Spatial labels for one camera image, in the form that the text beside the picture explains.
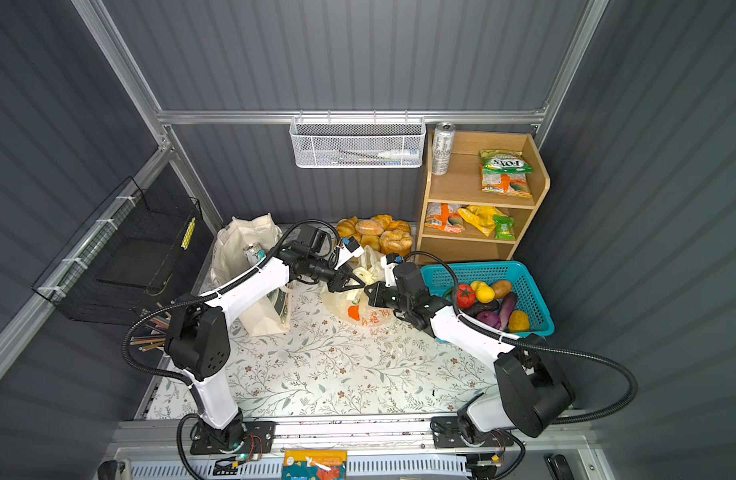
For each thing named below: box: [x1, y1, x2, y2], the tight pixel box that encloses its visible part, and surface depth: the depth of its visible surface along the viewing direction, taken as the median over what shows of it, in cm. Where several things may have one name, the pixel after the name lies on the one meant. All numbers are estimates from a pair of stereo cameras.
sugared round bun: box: [355, 220, 384, 234], surface depth 114 cm
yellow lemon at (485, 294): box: [476, 284, 495, 304], surface depth 93 cm
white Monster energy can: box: [243, 242, 267, 266], surface depth 98 cm
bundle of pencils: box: [129, 302, 172, 351], surface depth 82 cm
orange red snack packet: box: [424, 202, 465, 234], surface depth 98 cm
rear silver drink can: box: [432, 121, 456, 176], surface depth 84 cm
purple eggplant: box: [500, 292, 518, 331], surface depth 96 cm
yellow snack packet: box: [458, 205, 508, 237], surface depth 98 cm
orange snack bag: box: [480, 156, 534, 199], surface depth 87 cm
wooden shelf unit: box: [417, 130, 551, 262], surface depth 95 cm
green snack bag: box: [479, 149, 534, 175], surface depth 88 cm
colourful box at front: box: [281, 449, 347, 480], surface depth 71 cm
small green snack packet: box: [493, 215, 516, 240], surface depth 96 cm
